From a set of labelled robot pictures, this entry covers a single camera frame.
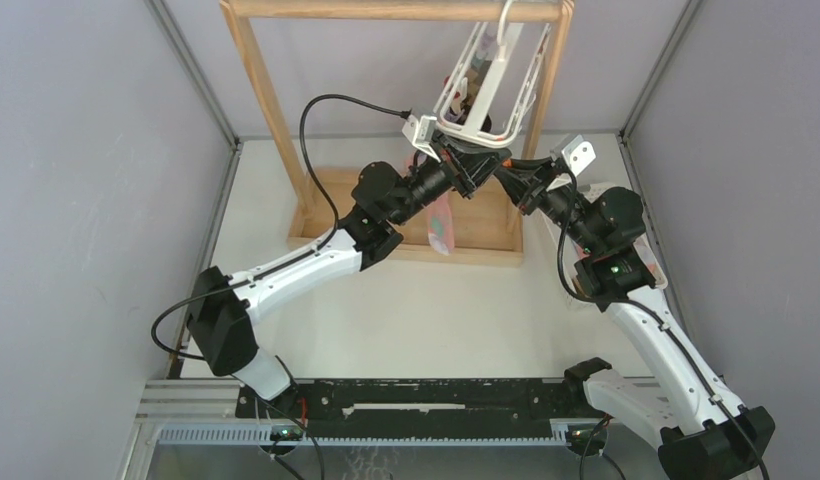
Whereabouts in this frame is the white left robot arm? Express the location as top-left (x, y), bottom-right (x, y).
top-left (186, 133), bottom-right (512, 417)

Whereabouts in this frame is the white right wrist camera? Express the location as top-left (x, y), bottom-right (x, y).
top-left (561, 134), bottom-right (597, 176)

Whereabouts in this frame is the white plastic clip hanger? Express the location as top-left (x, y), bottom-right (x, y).
top-left (432, 1), bottom-right (551, 148)

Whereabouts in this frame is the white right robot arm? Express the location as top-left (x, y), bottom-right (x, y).
top-left (495, 158), bottom-right (775, 479)

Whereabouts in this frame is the pink sock with green patch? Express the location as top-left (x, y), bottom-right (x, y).
top-left (425, 194), bottom-right (455, 256)

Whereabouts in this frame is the white perforated plastic basket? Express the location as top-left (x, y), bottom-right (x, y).
top-left (545, 185), bottom-right (659, 312)

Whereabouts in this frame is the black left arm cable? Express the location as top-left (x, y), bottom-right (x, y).
top-left (299, 93), bottom-right (413, 250)

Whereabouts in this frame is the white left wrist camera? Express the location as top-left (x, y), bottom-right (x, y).
top-left (401, 113), bottom-right (440, 161)

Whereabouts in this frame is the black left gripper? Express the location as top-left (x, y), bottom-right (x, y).
top-left (387, 131), bottom-right (509, 228)

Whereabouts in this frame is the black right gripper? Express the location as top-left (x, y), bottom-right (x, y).
top-left (495, 155), bottom-right (601, 255)

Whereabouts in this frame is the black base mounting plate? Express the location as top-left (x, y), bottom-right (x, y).
top-left (234, 378), bottom-right (603, 441)

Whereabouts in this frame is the brown argyle sock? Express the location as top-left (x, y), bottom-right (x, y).
top-left (444, 59), bottom-right (492, 125)

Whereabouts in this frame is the wooden hanger rack stand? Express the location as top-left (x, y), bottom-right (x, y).
top-left (219, 0), bottom-right (576, 269)

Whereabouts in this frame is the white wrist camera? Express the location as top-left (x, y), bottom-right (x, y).
top-left (401, 113), bottom-right (440, 161)
top-left (561, 134), bottom-right (597, 176)

